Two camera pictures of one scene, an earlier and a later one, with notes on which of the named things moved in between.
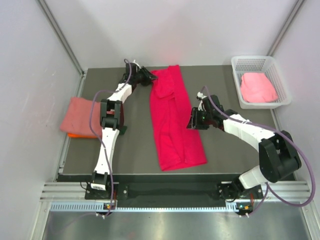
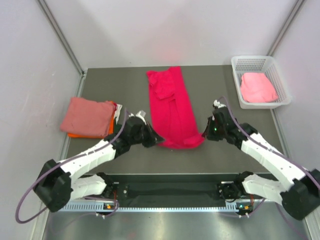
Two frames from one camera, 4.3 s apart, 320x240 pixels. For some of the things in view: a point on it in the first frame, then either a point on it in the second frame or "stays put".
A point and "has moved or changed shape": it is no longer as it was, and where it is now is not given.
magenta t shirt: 177,146 has moved or changed shape
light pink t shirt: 256,87 stays put
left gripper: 148,77 -> 153,138
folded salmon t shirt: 77,119 stays put
